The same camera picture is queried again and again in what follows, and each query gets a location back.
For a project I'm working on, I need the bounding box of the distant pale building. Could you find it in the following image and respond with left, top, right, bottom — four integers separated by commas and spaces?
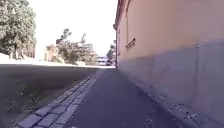
96, 56, 111, 66

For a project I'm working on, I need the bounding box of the grey asphalt road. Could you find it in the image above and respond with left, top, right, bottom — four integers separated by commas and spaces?
63, 67, 188, 128

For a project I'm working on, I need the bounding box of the cluster of trees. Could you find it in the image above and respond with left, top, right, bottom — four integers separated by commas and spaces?
44, 28, 98, 66

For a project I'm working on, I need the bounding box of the orange building with grey base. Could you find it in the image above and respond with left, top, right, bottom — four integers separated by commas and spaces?
112, 0, 224, 128

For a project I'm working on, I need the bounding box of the cobblestone kerb strip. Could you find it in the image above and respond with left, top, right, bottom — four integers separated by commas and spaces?
13, 74, 98, 128

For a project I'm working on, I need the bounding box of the distant brick building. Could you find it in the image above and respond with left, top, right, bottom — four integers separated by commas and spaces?
20, 42, 37, 60

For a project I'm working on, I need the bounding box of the dark grass ground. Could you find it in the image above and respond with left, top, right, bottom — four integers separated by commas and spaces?
0, 63, 101, 128

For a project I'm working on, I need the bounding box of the large tree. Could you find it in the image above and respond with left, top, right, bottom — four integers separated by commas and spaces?
0, 0, 37, 61

